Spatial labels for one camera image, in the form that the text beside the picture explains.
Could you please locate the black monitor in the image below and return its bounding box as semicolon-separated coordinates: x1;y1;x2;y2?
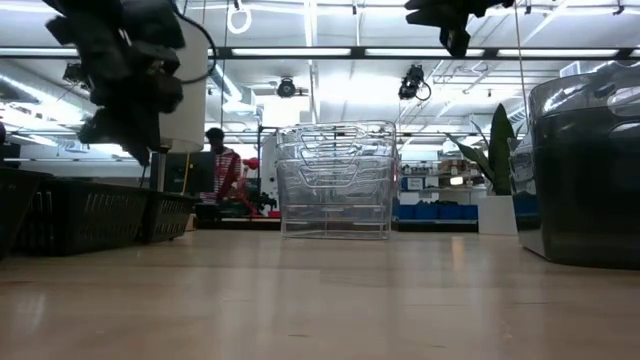
149;151;217;197

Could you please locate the green plant in white pot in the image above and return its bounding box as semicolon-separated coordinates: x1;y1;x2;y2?
443;102;526;237

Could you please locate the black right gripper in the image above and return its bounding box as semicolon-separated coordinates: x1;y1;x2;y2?
403;0;516;59

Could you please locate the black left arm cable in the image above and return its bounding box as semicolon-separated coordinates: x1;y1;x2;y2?
172;7;218;86

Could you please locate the black ceiling device with cable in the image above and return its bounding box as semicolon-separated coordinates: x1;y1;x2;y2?
398;63;430;103

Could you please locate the black aluminium table frame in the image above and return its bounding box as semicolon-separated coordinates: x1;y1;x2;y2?
197;217;479;234

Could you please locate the person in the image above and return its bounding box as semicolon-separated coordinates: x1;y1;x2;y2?
203;126;245;205

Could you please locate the black ceiling light rail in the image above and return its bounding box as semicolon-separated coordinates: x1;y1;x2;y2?
0;45;640;62

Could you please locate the white hanging ring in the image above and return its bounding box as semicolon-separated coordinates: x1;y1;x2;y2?
226;0;254;36

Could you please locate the smoky grey plastic basket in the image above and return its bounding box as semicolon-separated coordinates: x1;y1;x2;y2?
528;84;640;132
509;117;640;271

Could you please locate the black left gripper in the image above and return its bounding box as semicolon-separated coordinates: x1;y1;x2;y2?
79;47;185;167

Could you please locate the white cylinder table lamp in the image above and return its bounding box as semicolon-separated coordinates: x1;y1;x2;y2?
149;12;211;194

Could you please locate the clear plastic basket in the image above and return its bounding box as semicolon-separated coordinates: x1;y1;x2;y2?
276;139;398;224
277;157;397;241
276;120;399;204

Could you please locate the black round ceiling camera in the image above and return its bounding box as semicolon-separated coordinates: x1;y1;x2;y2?
276;76;299;100

